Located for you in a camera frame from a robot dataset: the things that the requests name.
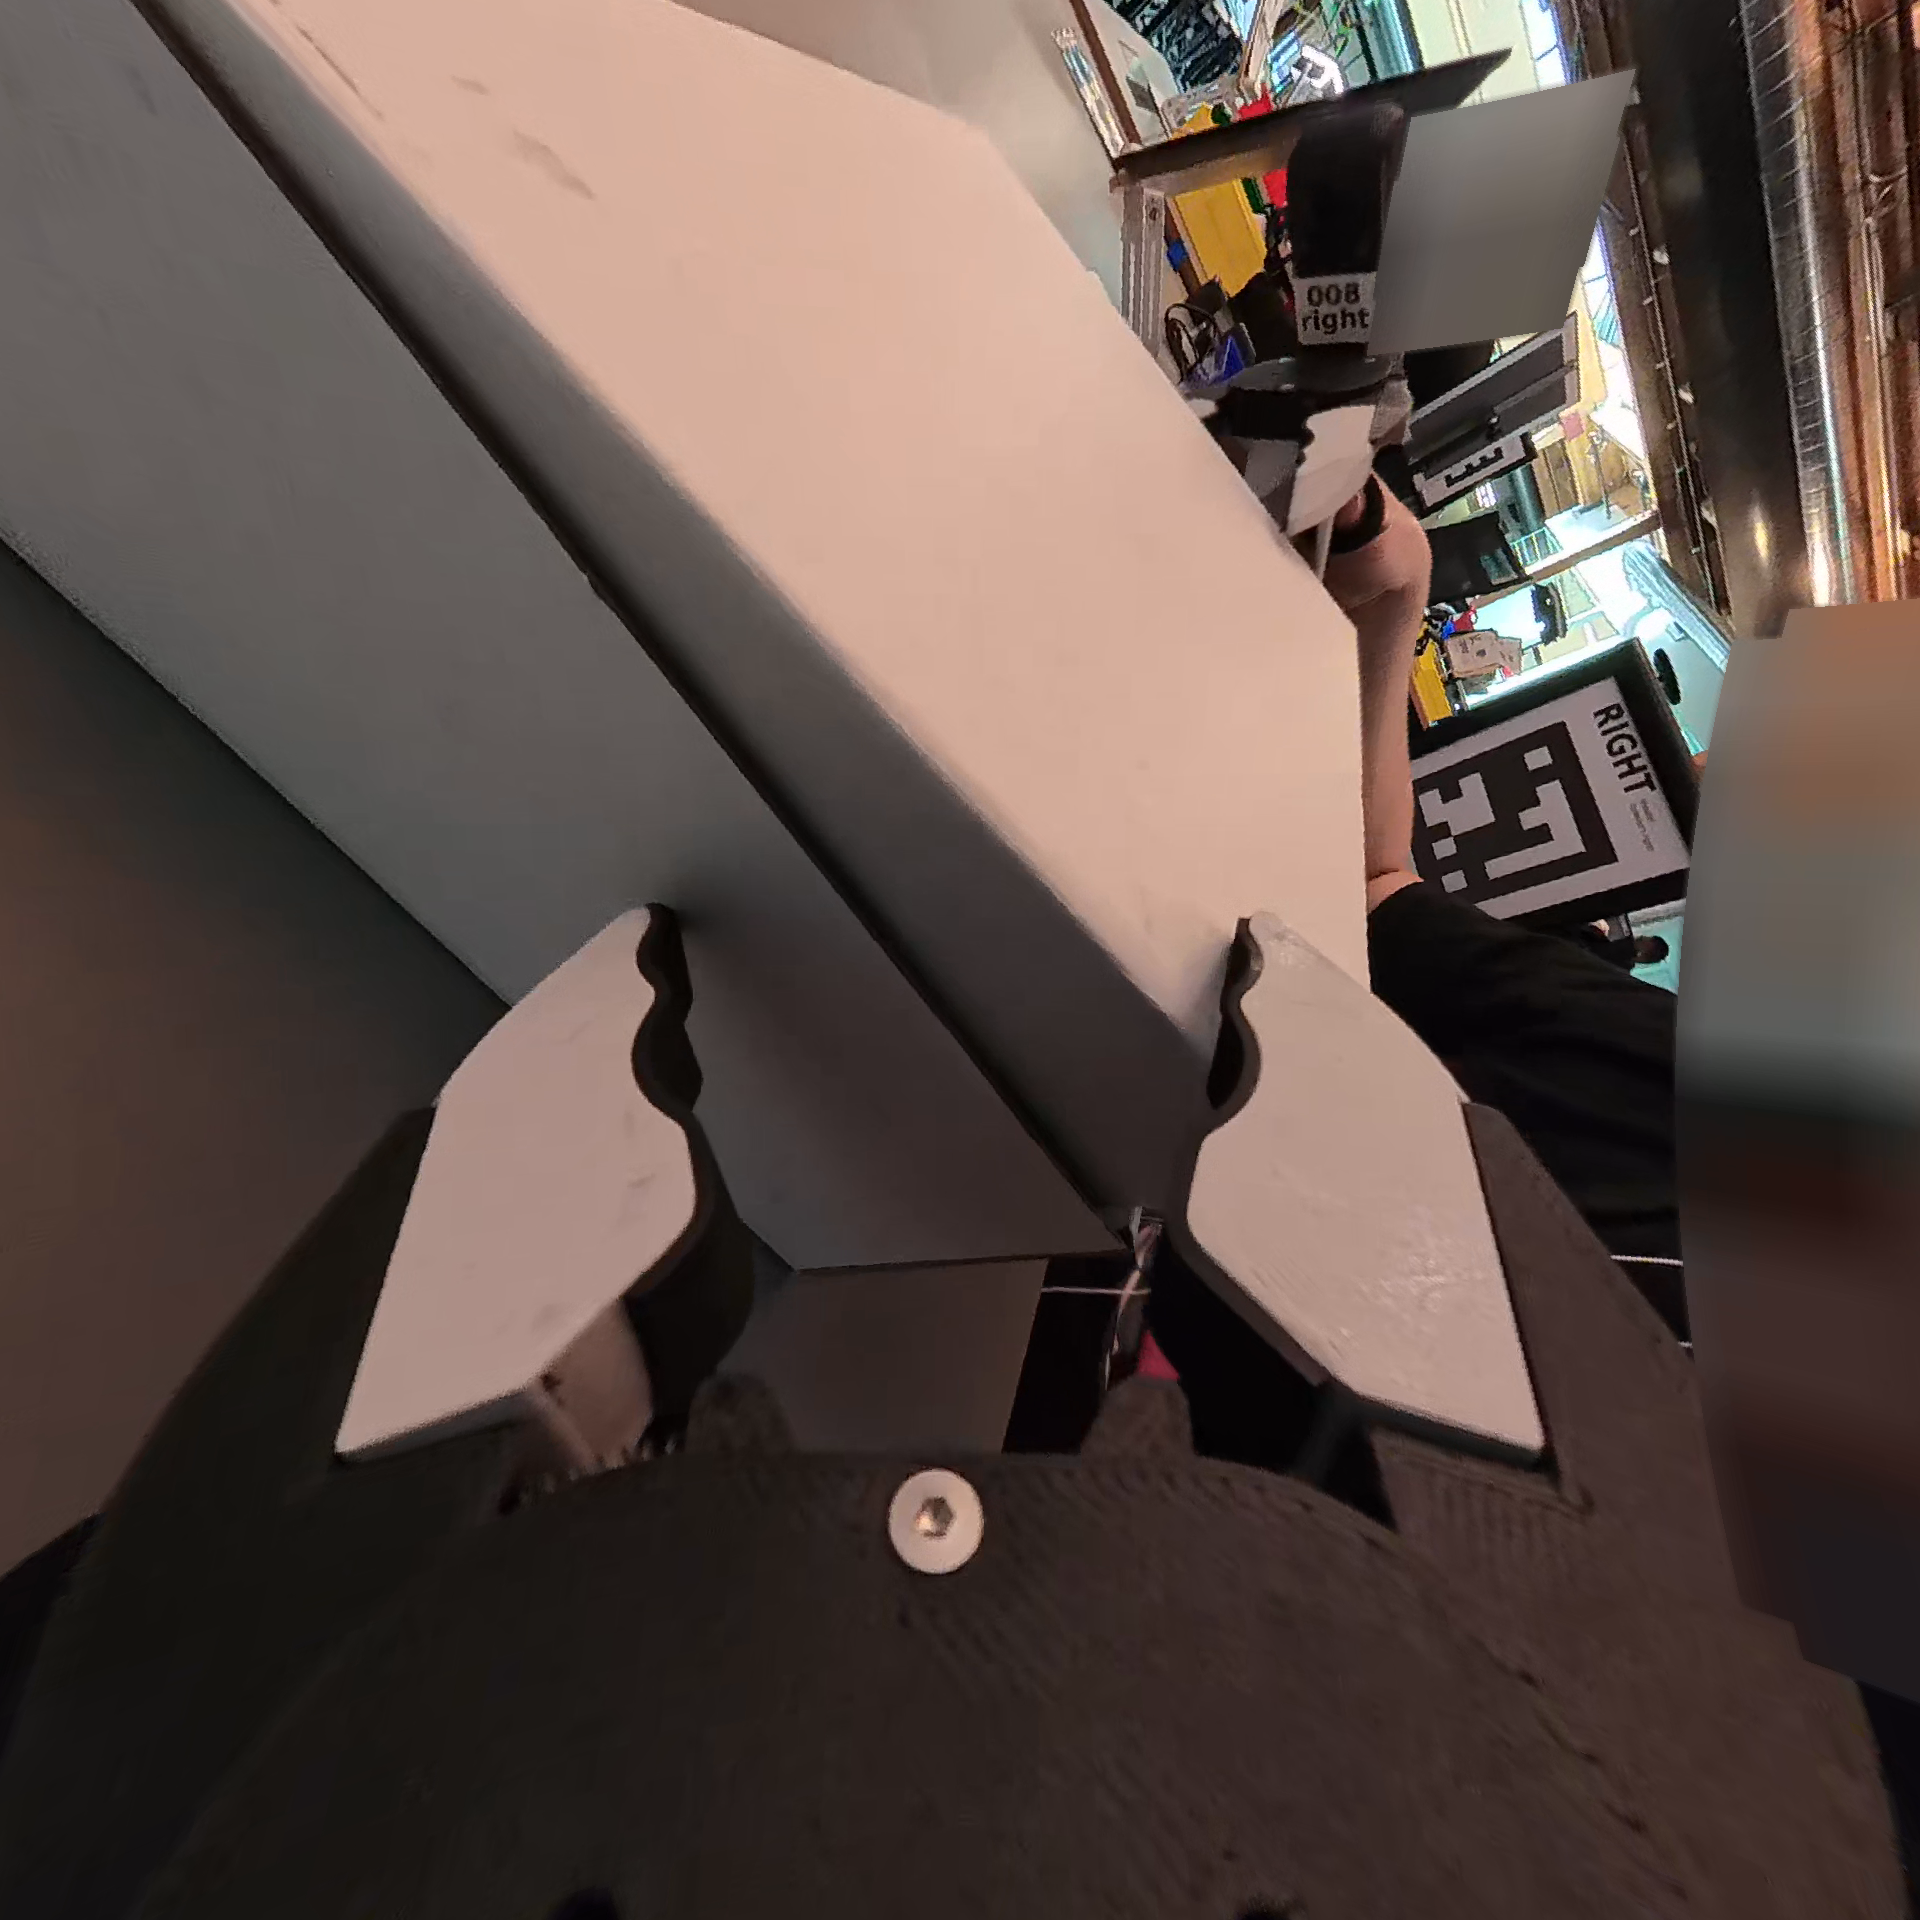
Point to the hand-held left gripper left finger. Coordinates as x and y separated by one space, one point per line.
525 1200

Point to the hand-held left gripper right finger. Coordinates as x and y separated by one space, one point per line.
1366 1200

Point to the white cardboard mailer box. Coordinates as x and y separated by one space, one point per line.
751 450

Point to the person's right forearm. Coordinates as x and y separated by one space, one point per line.
1388 750

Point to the person's right hand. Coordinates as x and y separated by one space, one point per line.
1395 579

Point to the yellow storage bin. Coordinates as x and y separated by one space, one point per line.
1225 225

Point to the person's black-clothed torso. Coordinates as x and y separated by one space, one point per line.
1516 1050

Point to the small black white marker tag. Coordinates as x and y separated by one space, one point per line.
1465 473

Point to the black framed marker sign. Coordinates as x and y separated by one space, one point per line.
1516 825

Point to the silver ventilation duct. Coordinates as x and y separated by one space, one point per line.
1786 299

